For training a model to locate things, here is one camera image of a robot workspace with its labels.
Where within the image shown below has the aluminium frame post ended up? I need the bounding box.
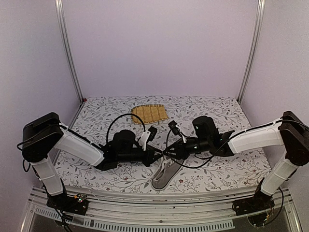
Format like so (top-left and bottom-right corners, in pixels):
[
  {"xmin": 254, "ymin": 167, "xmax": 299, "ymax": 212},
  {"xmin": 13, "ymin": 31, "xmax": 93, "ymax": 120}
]
[
  {"xmin": 237, "ymin": 0, "xmax": 266, "ymax": 105},
  {"xmin": 55, "ymin": 0, "xmax": 84, "ymax": 103}
]

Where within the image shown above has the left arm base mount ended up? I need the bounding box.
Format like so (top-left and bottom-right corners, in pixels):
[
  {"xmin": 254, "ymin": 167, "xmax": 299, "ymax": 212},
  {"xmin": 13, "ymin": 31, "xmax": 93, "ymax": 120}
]
[{"xmin": 46, "ymin": 193, "xmax": 89, "ymax": 216}]

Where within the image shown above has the white shoelace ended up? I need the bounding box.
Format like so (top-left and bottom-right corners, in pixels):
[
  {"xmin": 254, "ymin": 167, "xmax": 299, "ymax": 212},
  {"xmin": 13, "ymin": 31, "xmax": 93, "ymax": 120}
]
[{"xmin": 160, "ymin": 156, "xmax": 174, "ymax": 169}]

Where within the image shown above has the left black camera cable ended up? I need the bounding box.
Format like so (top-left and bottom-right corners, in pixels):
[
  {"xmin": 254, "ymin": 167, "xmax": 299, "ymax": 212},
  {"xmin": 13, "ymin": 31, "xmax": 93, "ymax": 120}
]
[{"xmin": 106, "ymin": 113, "xmax": 147, "ymax": 145}]

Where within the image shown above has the floral patterned table mat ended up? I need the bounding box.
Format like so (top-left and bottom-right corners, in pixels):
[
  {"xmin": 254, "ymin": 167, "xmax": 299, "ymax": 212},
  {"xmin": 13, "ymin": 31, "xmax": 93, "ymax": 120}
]
[{"xmin": 55, "ymin": 96, "xmax": 271, "ymax": 193}]

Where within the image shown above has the left aluminium frame post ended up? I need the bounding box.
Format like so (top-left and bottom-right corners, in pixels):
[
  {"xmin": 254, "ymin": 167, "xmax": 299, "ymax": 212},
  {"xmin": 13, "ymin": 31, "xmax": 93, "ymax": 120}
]
[{"xmin": 55, "ymin": 0, "xmax": 84, "ymax": 103}]

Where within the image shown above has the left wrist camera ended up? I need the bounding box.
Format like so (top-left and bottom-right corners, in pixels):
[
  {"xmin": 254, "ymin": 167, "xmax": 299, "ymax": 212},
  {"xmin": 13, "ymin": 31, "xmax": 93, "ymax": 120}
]
[{"xmin": 138, "ymin": 126, "xmax": 157, "ymax": 151}]

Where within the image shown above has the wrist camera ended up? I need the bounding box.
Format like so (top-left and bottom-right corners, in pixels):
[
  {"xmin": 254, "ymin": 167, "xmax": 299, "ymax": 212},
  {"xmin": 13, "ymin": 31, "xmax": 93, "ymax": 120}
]
[
  {"xmin": 168, "ymin": 120, "xmax": 187, "ymax": 144},
  {"xmin": 138, "ymin": 126, "xmax": 157, "ymax": 151}
]

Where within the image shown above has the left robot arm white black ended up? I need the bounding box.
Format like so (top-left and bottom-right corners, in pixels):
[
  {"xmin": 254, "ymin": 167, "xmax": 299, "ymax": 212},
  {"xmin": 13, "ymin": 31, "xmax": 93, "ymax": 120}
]
[{"xmin": 16, "ymin": 112, "xmax": 163, "ymax": 210}]

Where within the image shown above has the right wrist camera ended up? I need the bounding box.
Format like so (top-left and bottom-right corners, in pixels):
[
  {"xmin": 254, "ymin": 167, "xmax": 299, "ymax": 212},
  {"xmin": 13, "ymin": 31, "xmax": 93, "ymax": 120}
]
[{"xmin": 168, "ymin": 120, "xmax": 187, "ymax": 144}]

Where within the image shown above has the front aluminium rail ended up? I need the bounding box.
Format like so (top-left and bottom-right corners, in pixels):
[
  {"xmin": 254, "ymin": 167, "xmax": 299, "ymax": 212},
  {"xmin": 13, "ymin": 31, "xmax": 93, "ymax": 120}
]
[{"xmin": 21, "ymin": 187, "xmax": 302, "ymax": 232}]

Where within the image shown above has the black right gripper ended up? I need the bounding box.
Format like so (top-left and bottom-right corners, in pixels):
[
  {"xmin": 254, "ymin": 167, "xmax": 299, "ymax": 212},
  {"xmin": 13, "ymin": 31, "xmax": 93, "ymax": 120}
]
[{"xmin": 162, "ymin": 138, "xmax": 211, "ymax": 160}]

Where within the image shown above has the black camera cable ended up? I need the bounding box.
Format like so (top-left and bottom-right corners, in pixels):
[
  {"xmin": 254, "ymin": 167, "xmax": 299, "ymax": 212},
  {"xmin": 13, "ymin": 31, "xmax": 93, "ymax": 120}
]
[
  {"xmin": 165, "ymin": 130, "xmax": 235, "ymax": 169},
  {"xmin": 106, "ymin": 113, "xmax": 147, "ymax": 145}
]

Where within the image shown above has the grey canvas sneaker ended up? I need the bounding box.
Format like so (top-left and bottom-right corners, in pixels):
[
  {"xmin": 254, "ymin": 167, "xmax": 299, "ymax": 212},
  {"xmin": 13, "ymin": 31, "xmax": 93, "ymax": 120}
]
[{"xmin": 151, "ymin": 162, "xmax": 181, "ymax": 191}]

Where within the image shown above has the right black camera cable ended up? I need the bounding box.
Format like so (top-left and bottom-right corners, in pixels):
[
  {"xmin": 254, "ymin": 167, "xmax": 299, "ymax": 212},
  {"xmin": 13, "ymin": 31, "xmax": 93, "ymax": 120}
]
[{"xmin": 165, "ymin": 130, "xmax": 235, "ymax": 169}]

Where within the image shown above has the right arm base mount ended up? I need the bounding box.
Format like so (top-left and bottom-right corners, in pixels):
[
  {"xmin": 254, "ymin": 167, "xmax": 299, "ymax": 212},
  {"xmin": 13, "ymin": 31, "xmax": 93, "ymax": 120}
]
[{"xmin": 232, "ymin": 192, "xmax": 275, "ymax": 216}]

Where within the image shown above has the right aluminium frame post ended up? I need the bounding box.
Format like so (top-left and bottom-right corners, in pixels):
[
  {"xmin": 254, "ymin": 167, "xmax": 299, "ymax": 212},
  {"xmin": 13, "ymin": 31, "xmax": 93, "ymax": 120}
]
[{"xmin": 237, "ymin": 0, "xmax": 266, "ymax": 105}]

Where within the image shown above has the woven bamboo tray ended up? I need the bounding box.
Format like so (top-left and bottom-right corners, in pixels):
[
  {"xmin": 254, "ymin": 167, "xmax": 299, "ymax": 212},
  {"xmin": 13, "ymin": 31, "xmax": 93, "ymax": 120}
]
[{"xmin": 131, "ymin": 104, "xmax": 169, "ymax": 124}]

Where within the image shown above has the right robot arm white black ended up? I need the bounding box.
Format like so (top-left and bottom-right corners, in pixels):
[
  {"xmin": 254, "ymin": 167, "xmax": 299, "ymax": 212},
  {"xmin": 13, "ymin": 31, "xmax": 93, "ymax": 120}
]
[{"xmin": 163, "ymin": 111, "xmax": 309, "ymax": 211}]

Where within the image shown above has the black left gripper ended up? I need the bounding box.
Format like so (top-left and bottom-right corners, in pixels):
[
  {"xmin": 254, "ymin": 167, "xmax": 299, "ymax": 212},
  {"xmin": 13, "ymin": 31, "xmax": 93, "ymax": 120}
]
[{"xmin": 118, "ymin": 145, "xmax": 164, "ymax": 168}]

